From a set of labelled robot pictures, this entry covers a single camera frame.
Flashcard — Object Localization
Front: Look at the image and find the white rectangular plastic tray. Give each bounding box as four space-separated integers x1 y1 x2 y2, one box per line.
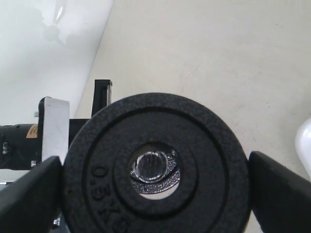
295 118 311 177

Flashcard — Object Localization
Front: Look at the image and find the black weight plate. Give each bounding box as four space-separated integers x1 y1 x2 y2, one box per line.
62 93 250 233

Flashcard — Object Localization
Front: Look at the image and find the chrome threaded dumbbell bar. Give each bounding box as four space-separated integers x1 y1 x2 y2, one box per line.
129 144 181 195

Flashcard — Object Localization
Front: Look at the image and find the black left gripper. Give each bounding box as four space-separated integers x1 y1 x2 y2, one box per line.
37 80 112 163

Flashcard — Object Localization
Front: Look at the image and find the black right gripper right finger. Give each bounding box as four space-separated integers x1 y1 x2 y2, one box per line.
248 151 311 233

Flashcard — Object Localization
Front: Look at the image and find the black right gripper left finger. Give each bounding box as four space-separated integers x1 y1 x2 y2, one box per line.
0 156 62 233

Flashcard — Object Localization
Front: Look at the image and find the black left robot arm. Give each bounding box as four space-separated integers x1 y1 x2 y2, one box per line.
0 97 88 170

